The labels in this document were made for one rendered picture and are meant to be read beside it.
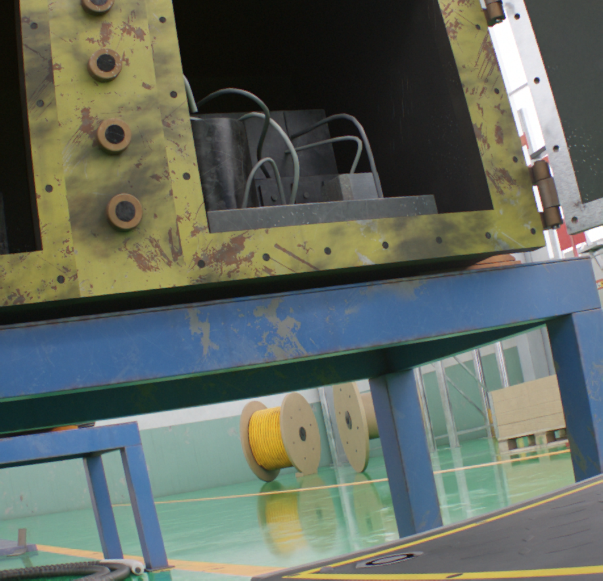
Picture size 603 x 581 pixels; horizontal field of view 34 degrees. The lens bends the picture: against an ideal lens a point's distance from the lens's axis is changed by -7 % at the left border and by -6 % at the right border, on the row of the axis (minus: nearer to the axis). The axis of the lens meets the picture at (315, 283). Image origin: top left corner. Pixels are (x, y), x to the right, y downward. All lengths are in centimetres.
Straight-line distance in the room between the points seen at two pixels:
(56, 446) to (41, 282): 277
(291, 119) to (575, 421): 77
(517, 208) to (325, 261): 39
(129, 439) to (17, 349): 284
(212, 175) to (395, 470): 104
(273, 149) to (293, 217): 37
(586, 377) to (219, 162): 74
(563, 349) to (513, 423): 654
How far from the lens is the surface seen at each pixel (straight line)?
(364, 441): 1136
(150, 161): 148
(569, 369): 185
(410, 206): 165
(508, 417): 844
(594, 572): 44
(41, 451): 411
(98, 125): 148
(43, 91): 148
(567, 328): 184
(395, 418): 238
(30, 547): 690
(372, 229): 159
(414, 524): 239
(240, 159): 163
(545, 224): 180
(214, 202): 158
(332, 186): 174
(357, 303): 158
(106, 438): 418
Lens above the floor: 40
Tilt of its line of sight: 9 degrees up
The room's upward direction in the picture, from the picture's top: 11 degrees counter-clockwise
